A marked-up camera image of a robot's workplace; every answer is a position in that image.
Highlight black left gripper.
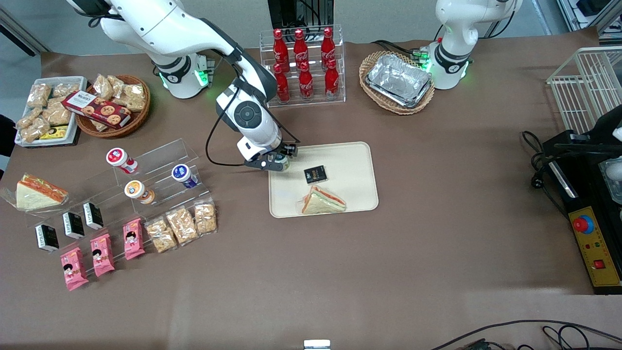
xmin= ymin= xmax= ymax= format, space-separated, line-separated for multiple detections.
xmin=554 ymin=105 xmax=622 ymax=157

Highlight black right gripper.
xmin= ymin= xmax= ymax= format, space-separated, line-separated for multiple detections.
xmin=244 ymin=143 xmax=299 ymax=172

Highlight beige plastic tray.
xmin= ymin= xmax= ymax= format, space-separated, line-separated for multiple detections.
xmin=268 ymin=141 xmax=379 ymax=219

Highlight blue lid gum bottle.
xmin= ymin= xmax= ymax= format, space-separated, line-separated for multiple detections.
xmin=171 ymin=164 xmax=199 ymax=189

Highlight silver foil tray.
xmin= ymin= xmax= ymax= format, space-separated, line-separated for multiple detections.
xmin=365 ymin=53 xmax=433 ymax=108

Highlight orange lid gum bottle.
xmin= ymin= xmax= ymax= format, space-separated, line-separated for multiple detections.
xmin=124 ymin=180 xmax=156 ymax=205

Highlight red lid gum bottle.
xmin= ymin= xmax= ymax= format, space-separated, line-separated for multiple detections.
xmin=106 ymin=147 xmax=139 ymax=175

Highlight small black snack packet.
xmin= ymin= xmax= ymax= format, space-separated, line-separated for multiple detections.
xmin=304 ymin=165 xmax=328 ymax=185

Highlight triangle sandwich without wrapper tail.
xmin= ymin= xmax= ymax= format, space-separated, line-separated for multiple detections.
xmin=296 ymin=185 xmax=347 ymax=215

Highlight black yellow control box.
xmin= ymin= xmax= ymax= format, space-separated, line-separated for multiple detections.
xmin=542 ymin=130 xmax=622 ymax=295

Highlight red cola bottle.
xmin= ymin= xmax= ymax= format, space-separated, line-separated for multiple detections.
xmin=321 ymin=27 xmax=336 ymax=70
xmin=324 ymin=58 xmax=340 ymax=100
xmin=275 ymin=63 xmax=291 ymax=104
xmin=297 ymin=61 xmax=314 ymax=102
xmin=272 ymin=28 xmax=290 ymax=73
xmin=293 ymin=29 xmax=310 ymax=72

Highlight clear acrylic bottle rack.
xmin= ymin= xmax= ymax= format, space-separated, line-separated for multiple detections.
xmin=259 ymin=24 xmax=346 ymax=108

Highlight oval light wicker basket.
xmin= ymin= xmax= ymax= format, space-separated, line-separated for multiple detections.
xmin=359 ymin=51 xmax=435 ymax=116

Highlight clear acrylic stepped stand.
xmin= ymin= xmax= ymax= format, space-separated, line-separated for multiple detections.
xmin=24 ymin=138 xmax=214 ymax=236

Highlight black equipment stand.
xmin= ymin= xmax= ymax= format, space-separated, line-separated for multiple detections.
xmin=267 ymin=0 xmax=335 ymax=29

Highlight round brown wicker basket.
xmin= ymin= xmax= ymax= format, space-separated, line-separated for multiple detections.
xmin=75 ymin=74 xmax=151 ymax=139

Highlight pink snack pack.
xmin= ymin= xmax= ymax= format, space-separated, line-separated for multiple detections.
xmin=90 ymin=233 xmax=116 ymax=278
xmin=60 ymin=247 xmax=89 ymax=291
xmin=122 ymin=218 xmax=145 ymax=261

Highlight red cookie box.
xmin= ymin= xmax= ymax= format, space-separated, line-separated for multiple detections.
xmin=62 ymin=90 xmax=132 ymax=129

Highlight small black box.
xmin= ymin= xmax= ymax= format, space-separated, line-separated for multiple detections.
xmin=62 ymin=211 xmax=86 ymax=240
xmin=83 ymin=202 xmax=104 ymax=230
xmin=35 ymin=224 xmax=60 ymax=252

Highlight white rectangular plastic bin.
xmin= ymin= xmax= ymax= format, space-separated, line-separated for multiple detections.
xmin=15 ymin=76 xmax=88 ymax=146

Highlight yellow snack packet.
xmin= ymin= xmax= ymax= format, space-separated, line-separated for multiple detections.
xmin=39 ymin=125 xmax=69 ymax=140

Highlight triangle sandwich in clear wrapper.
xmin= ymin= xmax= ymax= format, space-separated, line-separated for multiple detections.
xmin=0 ymin=174 xmax=70 ymax=213

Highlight white wire basket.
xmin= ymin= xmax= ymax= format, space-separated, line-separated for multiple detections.
xmin=547 ymin=46 xmax=622 ymax=134

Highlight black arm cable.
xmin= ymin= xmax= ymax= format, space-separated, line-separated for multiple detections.
xmin=205 ymin=46 xmax=301 ymax=168

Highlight black power cable with plug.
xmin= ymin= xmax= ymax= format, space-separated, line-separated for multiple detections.
xmin=521 ymin=130 xmax=569 ymax=217

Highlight grey base cables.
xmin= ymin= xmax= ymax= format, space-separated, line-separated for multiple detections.
xmin=194 ymin=51 xmax=225 ymax=74

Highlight metal shelf frame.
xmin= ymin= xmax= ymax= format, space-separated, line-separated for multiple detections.
xmin=556 ymin=0 xmax=622 ymax=35

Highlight black base cables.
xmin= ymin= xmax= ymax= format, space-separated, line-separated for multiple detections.
xmin=372 ymin=40 xmax=431 ymax=61

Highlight black floor cable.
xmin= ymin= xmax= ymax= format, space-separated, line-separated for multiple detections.
xmin=430 ymin=319 xmax=622 ymax=350

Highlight grey diagonal frame bar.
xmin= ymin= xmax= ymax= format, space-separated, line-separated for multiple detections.
xmin=0 ymin=6 xmax=50 ymax=56

